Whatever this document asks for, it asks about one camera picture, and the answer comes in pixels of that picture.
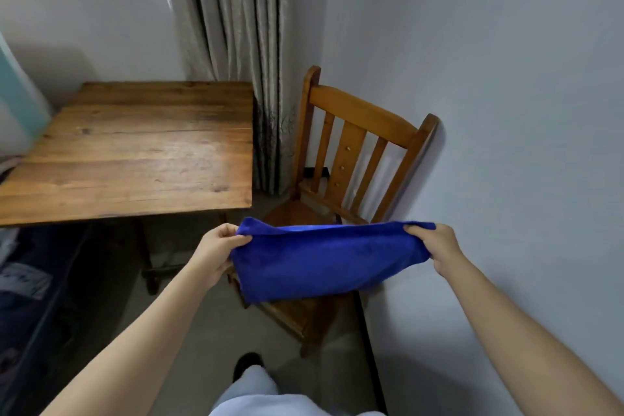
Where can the wooden folding table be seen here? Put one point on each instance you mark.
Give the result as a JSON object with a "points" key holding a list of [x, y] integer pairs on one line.
{"points": [[146, 152]]}

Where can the person's black left shoe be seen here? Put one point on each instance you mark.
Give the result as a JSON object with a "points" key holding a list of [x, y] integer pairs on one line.
{"points": [[247, 364]]}

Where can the person's right hand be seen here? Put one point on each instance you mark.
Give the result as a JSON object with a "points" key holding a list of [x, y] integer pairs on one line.
{"points": [[441, 247]]}

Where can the blue towel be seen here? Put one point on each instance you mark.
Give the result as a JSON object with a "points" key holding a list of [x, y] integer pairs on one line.
{"points": [[326, 259]]}

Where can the person's left forearm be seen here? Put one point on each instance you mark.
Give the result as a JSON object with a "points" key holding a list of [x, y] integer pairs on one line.
{"points": [[127, 352]]}

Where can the person's white shirt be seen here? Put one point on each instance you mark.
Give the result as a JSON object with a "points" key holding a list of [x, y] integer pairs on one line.
{"points": [[292, 407]]}

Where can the beige patterned curtain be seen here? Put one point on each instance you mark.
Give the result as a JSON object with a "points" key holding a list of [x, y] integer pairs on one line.
{"points": [[234, 40]]}

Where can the person's blue jeans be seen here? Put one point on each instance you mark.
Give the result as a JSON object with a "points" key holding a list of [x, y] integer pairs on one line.
{"points": [[251, 381]]}

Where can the person's right forearm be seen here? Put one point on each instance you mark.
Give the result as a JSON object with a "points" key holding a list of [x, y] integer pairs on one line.
{"points": [[536, 342]]}

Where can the wooden slat-back chair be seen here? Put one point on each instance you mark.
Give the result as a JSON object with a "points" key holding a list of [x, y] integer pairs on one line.
{"points": [[361, 113]]}

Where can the person's left hand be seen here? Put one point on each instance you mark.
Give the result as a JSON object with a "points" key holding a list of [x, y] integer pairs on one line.
{"points": [[214, 255]]}

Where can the bed with blue floral sheet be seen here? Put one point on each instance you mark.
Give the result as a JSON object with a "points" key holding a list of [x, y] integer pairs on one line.
{"points": [[29, 333]]}

